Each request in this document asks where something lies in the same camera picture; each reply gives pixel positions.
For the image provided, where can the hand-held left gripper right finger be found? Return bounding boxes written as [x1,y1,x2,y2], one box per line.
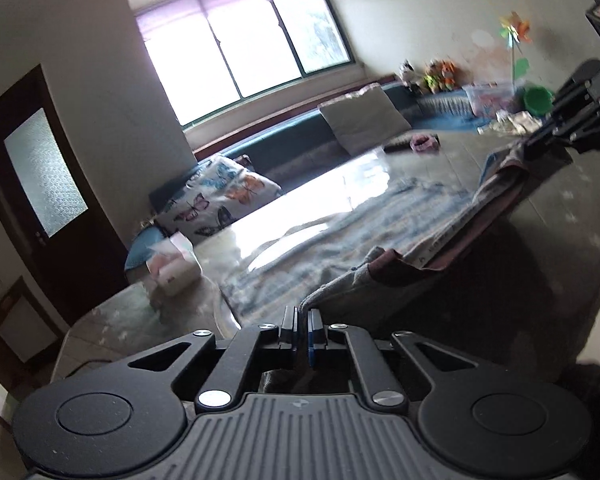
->
[307,310,476,407]

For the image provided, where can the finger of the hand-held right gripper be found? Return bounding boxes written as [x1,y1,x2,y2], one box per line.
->
[551,59,600,117]
[524,101,600,150]

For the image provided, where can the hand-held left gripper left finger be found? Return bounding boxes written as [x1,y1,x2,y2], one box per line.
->
[125,306,299,408]

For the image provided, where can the blue striped pants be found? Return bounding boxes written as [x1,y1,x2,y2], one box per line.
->
[220,142,576,396]

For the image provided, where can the green plastic bucket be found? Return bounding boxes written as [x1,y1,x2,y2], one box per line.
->
[522,85,556,116]

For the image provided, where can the pale yellow cloth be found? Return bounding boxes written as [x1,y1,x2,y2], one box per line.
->
[477,110,546,136]

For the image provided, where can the clear plastic storage box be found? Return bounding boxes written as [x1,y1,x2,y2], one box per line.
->
[462,80,526,118]

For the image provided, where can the colourful pinwheel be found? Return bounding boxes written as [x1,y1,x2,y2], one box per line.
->
[497,10,533,86]

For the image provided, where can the white tissue box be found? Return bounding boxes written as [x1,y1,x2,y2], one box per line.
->
[145,232,203,301]

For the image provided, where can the orange plush toy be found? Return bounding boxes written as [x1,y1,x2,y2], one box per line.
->
[439,59,458,92]

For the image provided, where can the pink hair scrunchie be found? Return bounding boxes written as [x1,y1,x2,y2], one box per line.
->
[410,131,440,153]

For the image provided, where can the yellow green plush toy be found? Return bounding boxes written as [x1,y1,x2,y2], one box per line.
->
[422,60,443,93]

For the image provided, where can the butterfly print pillow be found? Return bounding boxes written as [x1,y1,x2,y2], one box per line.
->
[155,155,283,246]

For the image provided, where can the black and white cow plush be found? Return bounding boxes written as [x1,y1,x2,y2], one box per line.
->
[399,60,421,93]

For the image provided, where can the blue bench sofa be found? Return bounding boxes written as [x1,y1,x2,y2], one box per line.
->
[125,80,526,271]

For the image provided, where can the plain white pillow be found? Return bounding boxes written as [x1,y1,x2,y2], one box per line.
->
[317,82,413,156]

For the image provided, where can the dark door with frosted glass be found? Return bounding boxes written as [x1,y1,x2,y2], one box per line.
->
[0,65,131,311]

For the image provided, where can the large window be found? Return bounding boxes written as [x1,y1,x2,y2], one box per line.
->
[122,0,356,128]

